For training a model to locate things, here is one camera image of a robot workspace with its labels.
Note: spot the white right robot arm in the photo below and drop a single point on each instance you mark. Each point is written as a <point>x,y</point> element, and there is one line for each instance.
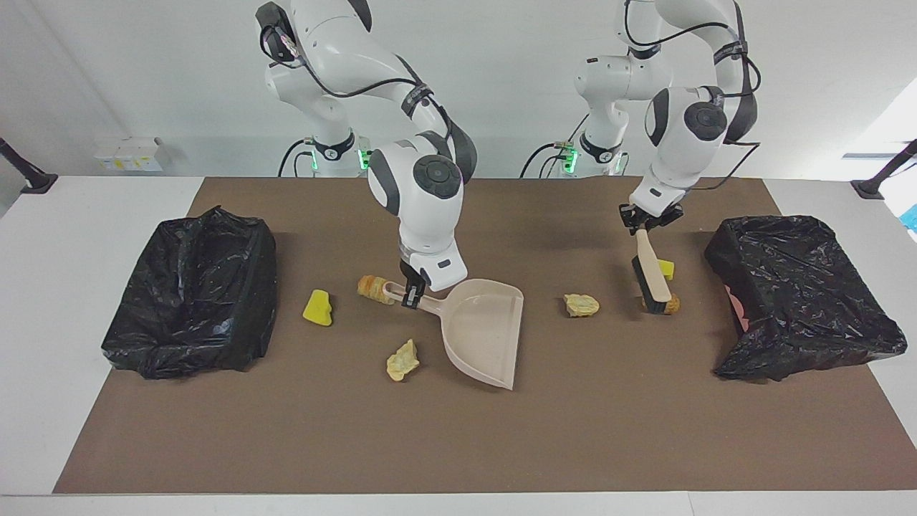
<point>426,201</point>

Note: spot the plain yellow sponge piece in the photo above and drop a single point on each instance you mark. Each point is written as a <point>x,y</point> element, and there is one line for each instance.
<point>317,308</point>

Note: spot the white wall socket box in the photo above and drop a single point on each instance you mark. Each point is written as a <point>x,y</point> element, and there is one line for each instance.
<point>129,155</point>

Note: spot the black clamp stand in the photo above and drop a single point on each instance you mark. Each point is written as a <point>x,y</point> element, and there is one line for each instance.
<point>870,188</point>
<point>36,183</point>

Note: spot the beige brush with black bristles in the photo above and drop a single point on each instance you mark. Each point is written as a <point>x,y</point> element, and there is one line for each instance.
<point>653,276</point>

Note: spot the notched yellow sponge piece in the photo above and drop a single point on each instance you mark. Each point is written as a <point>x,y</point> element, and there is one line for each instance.
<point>668,270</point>

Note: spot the black trash bag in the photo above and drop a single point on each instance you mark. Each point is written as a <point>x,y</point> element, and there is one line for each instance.
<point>193,301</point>
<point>802,294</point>

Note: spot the brown table mat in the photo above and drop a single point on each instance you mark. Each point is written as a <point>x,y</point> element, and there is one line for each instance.
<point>458,437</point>

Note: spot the pale trash piece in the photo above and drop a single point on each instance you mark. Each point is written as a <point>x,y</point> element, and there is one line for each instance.
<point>581,305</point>
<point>402,360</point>

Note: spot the brown fried nugget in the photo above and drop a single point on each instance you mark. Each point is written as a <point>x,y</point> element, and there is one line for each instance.
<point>674,306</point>

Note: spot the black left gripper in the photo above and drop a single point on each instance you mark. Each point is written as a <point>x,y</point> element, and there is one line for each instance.
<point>648,217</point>

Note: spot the right black trash bag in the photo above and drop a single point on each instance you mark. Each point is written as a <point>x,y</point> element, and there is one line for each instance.
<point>193,301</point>

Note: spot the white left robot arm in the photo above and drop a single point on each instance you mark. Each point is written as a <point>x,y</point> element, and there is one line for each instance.
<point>688,122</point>

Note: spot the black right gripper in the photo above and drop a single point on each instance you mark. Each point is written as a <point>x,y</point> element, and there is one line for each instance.
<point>412,274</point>

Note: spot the beige plastic dustpan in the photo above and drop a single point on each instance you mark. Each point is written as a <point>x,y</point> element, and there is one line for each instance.
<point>483,330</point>

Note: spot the orange striped bread piece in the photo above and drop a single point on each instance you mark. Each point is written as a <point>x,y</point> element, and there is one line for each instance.
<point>372,288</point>

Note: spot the blue object at table edge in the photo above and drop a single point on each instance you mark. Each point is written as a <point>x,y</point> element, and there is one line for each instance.
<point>912,218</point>

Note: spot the left black trash bag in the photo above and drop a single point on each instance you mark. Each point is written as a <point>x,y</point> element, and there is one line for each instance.
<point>802,294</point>

